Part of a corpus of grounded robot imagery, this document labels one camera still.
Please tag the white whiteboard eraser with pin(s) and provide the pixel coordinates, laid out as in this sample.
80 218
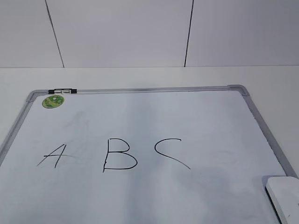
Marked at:
284 194

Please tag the black and silver hanging clip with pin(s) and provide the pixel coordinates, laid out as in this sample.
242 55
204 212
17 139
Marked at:
62 91

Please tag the round green magnet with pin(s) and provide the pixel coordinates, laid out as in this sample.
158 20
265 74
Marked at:
52 102

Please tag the white whiteboard with aluminium frame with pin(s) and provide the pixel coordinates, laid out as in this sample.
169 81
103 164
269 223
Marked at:
188 155

